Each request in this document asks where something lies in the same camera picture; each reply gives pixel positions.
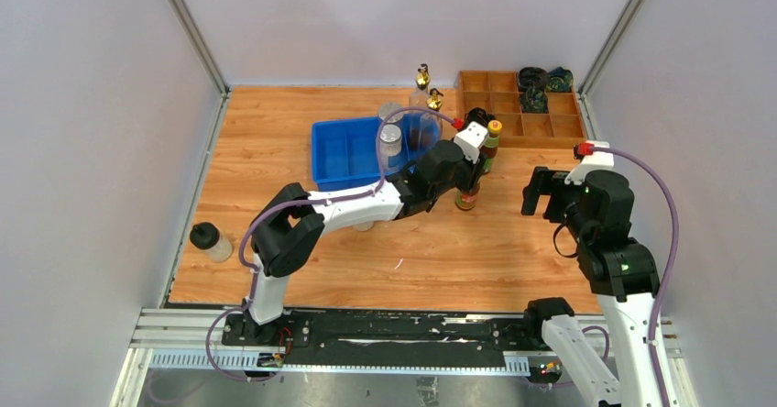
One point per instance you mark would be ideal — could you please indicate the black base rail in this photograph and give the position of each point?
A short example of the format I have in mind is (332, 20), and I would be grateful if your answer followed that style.
(362, 341)

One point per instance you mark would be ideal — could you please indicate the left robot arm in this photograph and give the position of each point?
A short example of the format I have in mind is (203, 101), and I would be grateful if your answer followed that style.
(280, 240)

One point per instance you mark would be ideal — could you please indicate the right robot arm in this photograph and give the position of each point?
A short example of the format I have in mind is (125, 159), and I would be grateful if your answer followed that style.
(622, 275)

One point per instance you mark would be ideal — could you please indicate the black lid seasoning jar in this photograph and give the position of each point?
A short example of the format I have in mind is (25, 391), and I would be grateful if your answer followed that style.
(363, 227)

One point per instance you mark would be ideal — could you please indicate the glass oil bottle gold spout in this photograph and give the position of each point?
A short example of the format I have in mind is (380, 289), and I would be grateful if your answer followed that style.
(422, 80)

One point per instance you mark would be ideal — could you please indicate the wooden compartment tray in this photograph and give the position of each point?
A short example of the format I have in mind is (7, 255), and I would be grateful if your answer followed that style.
(552, 120)

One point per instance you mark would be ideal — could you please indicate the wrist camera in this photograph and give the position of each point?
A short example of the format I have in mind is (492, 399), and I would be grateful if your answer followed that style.
(592, 156)
(470, 140)

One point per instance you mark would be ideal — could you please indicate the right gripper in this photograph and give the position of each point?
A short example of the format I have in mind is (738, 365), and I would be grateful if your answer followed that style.
(546, 181)

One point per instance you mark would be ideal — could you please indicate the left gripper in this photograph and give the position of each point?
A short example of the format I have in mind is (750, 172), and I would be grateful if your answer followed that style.
(474, 171)

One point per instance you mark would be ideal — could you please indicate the blue label shaker jar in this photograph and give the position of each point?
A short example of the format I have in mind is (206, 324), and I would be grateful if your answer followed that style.
(391, 147)

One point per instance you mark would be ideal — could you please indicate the sauce bottle yellow cap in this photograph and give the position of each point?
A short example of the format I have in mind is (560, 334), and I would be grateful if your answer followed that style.
(466, 200)
(490, 147)

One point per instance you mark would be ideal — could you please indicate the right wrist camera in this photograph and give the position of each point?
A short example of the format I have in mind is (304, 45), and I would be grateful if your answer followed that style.
(592, 156)

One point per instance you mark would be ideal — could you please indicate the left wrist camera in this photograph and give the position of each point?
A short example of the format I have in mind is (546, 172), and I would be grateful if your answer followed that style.
(470, 140)

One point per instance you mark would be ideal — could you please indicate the blue plastic divided bin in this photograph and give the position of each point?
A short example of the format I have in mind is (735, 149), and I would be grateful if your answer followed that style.
(344, 154)

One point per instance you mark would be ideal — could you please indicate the black lid jar at edge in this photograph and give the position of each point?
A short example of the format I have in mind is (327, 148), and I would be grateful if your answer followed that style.
(210, 240)

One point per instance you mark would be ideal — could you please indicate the silver lid powder jar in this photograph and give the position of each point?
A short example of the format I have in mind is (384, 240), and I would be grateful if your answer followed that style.
(387, 113)

